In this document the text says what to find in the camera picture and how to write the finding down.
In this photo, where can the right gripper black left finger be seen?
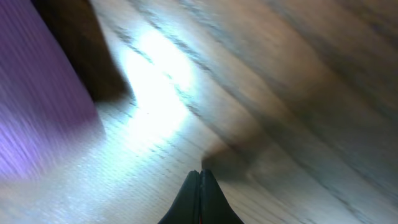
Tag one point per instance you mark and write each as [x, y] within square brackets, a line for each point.
[186, 205]

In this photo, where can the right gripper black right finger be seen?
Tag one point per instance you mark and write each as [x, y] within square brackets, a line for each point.
[214, 207]

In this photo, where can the purple microfibre cloth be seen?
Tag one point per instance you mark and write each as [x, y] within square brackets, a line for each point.
[46, 112]

